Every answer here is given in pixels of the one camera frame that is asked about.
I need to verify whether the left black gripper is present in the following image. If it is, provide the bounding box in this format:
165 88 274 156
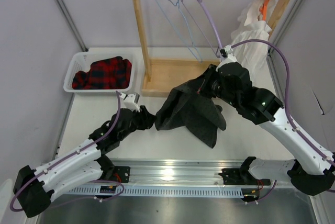
118 105 157 141

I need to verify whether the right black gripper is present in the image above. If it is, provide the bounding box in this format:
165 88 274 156
189 64 240 108

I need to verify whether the dark grey dotted skirt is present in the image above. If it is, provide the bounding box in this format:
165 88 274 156
155 77 227 148

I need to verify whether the light blue wire hanger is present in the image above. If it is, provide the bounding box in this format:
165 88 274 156
151 0 204 64

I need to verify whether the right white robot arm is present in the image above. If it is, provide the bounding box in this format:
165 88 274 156
196 62 334 196

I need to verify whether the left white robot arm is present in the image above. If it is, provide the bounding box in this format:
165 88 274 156
9 106 156 218

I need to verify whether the purple plastic hanger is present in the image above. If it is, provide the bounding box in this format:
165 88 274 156
180 0 225 59

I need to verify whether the orange plastic hanger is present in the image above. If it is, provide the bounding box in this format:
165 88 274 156
259 0 271 21

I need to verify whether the wooden clothes rack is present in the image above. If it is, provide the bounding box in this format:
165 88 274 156
132 0 290 97

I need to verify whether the red plaid garment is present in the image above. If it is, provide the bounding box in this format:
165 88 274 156
72 56 132 90

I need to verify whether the white ruffled garment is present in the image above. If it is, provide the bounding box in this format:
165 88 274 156
230 0 277 74

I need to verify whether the white plastic basket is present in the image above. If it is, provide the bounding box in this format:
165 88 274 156
63 51 138 94

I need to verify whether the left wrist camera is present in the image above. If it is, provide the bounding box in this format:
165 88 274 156
119 93 140 112

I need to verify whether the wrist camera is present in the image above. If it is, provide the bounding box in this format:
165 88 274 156
219 45 237 65
119 93 140 112

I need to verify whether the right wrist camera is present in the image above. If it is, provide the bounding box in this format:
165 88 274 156
219 45 237 65

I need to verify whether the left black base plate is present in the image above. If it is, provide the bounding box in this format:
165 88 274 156
103 166 131 183

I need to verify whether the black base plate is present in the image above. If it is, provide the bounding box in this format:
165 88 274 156
218 168 271 186
103 166 131 183

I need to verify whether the aluminium mounting rail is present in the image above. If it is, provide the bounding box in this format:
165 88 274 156
47 159 299 188

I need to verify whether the white slotted cable duct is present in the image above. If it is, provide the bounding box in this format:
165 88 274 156
67 184 243 198

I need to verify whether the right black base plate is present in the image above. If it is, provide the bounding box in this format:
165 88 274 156
218 168 271 186

